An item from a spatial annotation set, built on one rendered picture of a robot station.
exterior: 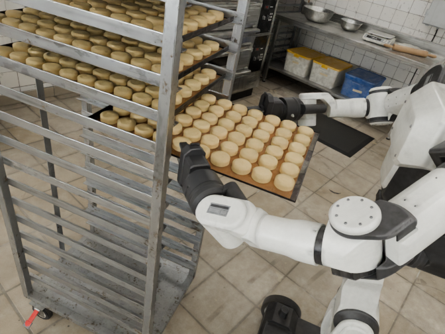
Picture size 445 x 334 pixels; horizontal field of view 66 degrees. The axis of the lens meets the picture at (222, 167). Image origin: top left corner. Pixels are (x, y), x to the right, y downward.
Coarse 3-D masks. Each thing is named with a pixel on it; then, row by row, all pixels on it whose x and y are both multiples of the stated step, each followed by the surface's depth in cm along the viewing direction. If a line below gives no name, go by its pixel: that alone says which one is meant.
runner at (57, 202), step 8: (16, 184) 119; (24, 184) 118; (32, 192) 118; (40, 192) 116; (48, 200) 117; (56, 200) 115; (64, 208) 115; (72, 208) 114; (80, 208) 117; (80, 216) 114; (88, 216) 113; (96, 216) 112; (104, 224) 112; (112, 224) 110; (120, 232) 111; (128, 232) 109; (136, 240) 109; (144, 240) 108
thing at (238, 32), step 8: (240, 0) 103; (248, 0) 103; (240, 8) 104; (232, 32) 109; (240, 32) 108; (232, 40) 110; (240, 40) 110; (232, 56) 112; (232, 64) 114; (224, 80) 117; (232, 80) 117; (224, 88) 119; (200, 248) 167; (192, 272) 175
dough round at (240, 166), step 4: (236, 160) 87; (240, 160) 88; (244, 160) 88; (232, 164) 86; (236, 164) 86; (240, 164) 86; (244, 164) 86; (248, 164) 87; (232, 168) 86; (236, 168) 85; (240, 168) 85; (244, 168) 85; (248, 168) 86; (236, 172) 86; (240, 172) 85; (244, 172) 85; (248, 172) 86
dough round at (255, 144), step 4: (248, 140) 97; (252, 140) 97; (256, 140) 97; (260, 140) 98; (248, 144) 95; (252, 144) 95; (256, 144) 95; (260, 144) 96; (256, 148) 95; (260, 148) 95
